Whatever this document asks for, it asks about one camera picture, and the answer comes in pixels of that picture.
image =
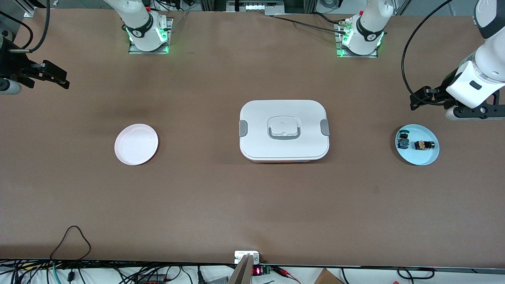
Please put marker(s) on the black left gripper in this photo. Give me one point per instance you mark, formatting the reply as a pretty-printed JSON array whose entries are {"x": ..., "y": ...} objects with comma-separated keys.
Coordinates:
[{"x": 438, "y": 96}]

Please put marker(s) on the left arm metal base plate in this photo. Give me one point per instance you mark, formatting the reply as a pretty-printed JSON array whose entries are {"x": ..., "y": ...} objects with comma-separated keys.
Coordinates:
[{"x": 357, "y": 56}]

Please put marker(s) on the red digit display module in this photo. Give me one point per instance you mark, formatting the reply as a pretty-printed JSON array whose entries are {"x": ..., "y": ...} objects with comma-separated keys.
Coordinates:
[{"x": 257, "y": 271}]

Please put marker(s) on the pink round plate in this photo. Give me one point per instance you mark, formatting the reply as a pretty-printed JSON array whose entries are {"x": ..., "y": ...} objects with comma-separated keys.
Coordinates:
[{"x": 136, "y": 144}]

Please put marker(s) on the white lunch box grey clips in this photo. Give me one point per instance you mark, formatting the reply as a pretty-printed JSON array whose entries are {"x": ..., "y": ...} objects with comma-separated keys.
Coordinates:
[{"x": 284, "y": 150}]

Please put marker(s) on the orange push-button switch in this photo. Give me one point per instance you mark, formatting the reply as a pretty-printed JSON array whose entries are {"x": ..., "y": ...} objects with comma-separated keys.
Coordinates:
[{"x": 424, "y": 145}]

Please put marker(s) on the aluminium frame with light strip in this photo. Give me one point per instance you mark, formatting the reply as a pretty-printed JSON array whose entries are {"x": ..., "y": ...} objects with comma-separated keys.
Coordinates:
[{"x": 258, "y": 7}]

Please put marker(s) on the small white box device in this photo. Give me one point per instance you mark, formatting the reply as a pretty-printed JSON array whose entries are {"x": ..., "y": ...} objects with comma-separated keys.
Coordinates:
[{"x": 240, "y": 255}]

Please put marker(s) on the light blue round plate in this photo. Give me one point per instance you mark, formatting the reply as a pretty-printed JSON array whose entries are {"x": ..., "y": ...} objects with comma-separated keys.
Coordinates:
[{"x": 424, "y": 157}]

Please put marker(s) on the red clip leads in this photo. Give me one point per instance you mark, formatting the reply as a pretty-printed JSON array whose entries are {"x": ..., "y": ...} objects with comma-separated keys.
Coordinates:
[{"x": 282, "y": 270}]

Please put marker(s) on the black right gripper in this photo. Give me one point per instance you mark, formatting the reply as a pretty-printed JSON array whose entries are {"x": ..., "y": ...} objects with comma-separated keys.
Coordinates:
[{"x": 15, "y": 66}]

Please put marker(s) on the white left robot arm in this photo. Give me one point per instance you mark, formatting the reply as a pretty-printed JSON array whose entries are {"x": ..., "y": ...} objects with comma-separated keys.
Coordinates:
[{"x": 367, "y": 35}]

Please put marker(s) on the brown cardboard piece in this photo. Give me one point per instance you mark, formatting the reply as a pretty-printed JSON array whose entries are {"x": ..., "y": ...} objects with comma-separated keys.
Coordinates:
[{"x": 327, "y": 278}]

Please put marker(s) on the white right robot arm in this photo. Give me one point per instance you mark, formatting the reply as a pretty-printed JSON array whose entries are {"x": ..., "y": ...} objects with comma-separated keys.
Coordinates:
[{"x": 138, "y": 31}]

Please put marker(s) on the grey metal camera bar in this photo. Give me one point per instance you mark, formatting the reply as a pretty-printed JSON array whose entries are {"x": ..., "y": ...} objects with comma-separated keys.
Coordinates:
[{"x": 242, "y": 272}]

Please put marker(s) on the blue push-button switch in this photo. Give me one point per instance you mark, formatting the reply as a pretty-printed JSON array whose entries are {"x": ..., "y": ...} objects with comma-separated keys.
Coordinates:
[{"x": 403, "y": 142}]

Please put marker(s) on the short aluminium extrusion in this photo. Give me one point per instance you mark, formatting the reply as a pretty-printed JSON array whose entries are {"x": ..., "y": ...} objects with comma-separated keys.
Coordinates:
[{"x": 28, "y": 12}]

